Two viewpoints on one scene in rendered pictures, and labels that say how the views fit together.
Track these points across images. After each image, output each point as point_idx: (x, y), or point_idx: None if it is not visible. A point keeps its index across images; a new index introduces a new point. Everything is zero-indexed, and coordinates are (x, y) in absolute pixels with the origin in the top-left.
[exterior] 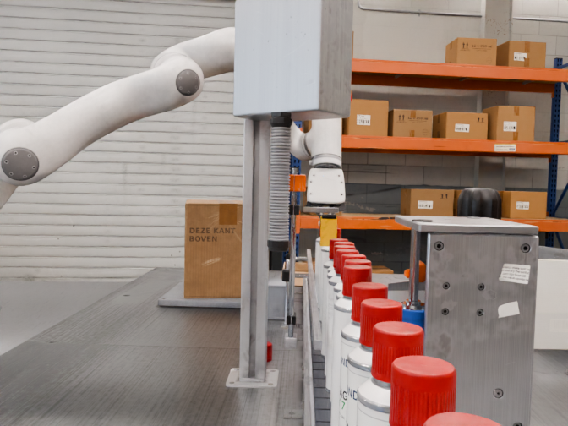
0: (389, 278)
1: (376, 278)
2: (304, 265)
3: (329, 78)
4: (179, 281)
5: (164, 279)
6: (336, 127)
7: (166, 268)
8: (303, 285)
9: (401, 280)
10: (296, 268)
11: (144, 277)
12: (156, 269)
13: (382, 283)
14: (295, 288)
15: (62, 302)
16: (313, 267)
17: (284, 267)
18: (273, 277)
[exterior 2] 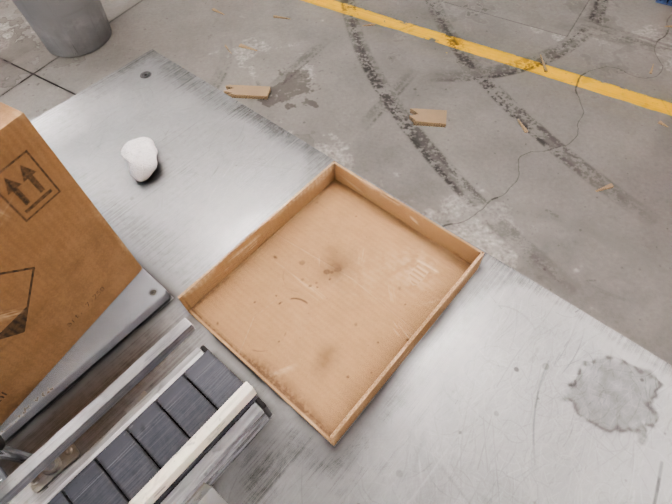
0: (545, 382)
1: (505, 361)
2: (374, 193)
3: None
4: (69, 168)
5: (63, 143)
6: None
7: (157, 62)
8: (39, 497)
9: (567, 426)
10: (357, 187)
11: (51, 117)
12: (137, 63)
13: (462, 434)
14: (187, 355)
15: None
16: (392, 207)
17: (302, 195)
18: (257, 221)
